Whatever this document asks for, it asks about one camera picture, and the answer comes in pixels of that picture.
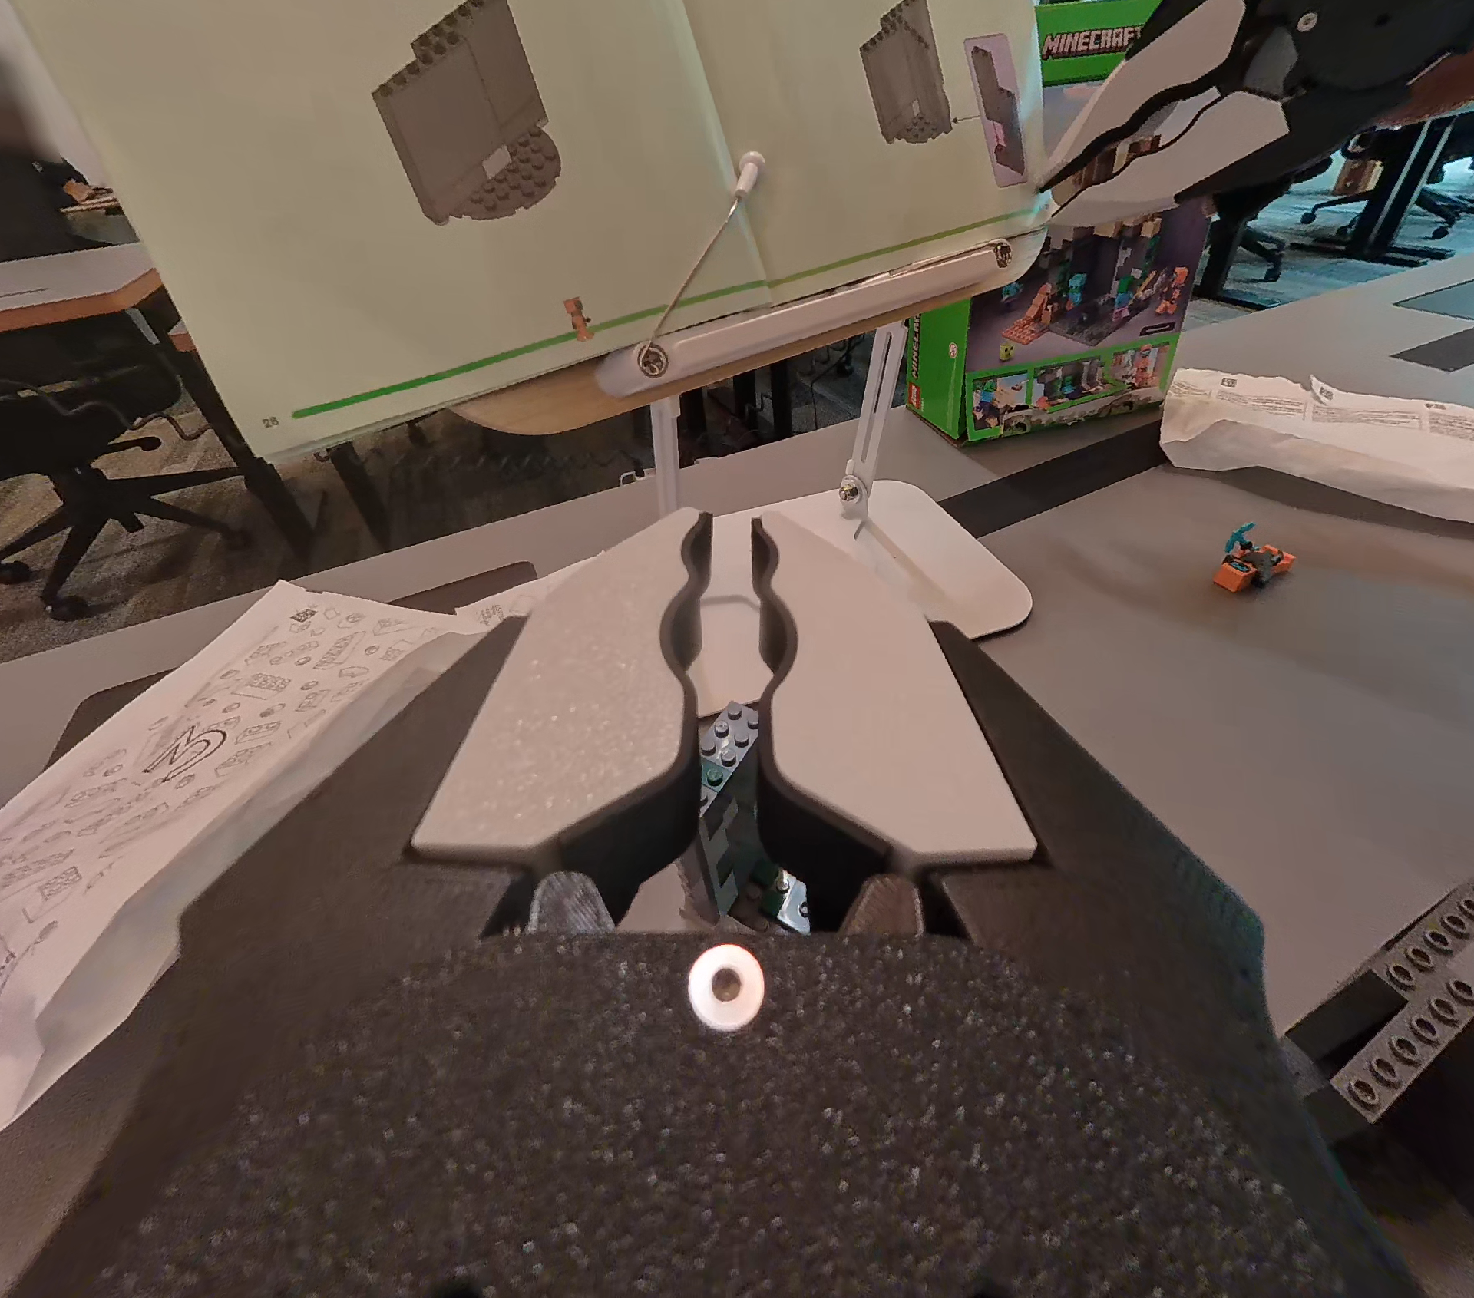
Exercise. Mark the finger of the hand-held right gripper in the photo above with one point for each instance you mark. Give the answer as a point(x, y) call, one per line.
point(1221, 141)
point(1192, 43)

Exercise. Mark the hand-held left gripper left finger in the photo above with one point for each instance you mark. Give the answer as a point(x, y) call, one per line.
point(564, 722)

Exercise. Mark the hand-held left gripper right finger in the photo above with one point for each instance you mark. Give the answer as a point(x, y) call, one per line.
point(898, 722)

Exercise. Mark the white book stand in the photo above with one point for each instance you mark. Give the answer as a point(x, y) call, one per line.
point(806, 319)

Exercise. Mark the instruction booklet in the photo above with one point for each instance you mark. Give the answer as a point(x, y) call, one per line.
point(346, 261)

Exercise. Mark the grey brick wall assembly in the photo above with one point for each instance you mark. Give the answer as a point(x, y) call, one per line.
point(1416, 1022)

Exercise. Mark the background wooden desk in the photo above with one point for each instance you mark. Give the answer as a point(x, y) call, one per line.
point(69, 296)
point(1428, 95)

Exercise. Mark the grey desk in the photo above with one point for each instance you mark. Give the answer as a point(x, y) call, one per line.
point(1152, 699)

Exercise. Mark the black office chair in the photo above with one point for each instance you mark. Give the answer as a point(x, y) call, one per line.
point(57, 434)
point(1238, 237)

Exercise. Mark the grey brick baseplate build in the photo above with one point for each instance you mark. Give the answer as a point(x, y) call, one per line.
point(725, 779)

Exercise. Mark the green toy set box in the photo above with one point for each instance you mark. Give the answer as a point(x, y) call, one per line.
point(1060, 353)

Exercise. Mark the orange toy minifigure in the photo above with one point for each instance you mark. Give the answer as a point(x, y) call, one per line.
point(1250, 566)

